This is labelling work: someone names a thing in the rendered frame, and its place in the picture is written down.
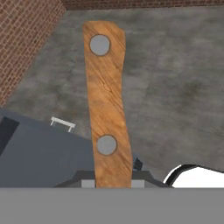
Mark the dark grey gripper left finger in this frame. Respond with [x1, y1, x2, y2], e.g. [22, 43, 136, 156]
[54, 170, 97, 189]

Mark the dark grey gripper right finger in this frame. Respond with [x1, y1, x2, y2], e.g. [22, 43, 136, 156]
[130, 170, 173, 189]

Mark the knife with wooden handle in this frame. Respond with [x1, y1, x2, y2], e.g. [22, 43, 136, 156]
[81, 19, 134, 189]

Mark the white drawer handle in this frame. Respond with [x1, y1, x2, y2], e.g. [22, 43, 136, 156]
[49, 115, 77, 133]

